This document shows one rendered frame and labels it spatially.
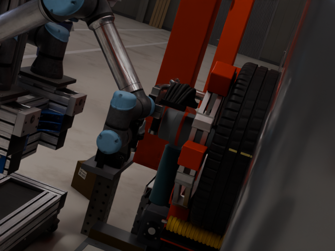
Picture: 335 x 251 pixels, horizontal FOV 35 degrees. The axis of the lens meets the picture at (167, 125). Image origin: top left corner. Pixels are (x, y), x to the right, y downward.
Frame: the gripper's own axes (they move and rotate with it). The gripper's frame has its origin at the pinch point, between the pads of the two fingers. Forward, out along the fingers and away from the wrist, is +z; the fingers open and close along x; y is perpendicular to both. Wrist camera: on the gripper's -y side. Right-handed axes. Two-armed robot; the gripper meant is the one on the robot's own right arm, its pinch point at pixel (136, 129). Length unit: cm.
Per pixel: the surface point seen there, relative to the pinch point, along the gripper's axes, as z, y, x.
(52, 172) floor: 134, -83, 75
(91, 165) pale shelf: 51, -38, 27
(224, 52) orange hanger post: 249, 19, 3
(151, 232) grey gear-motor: 35, -52, -13
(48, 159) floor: 154, -83, 88
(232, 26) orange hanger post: 249, 41, 3
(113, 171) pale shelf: 55, -38, 17
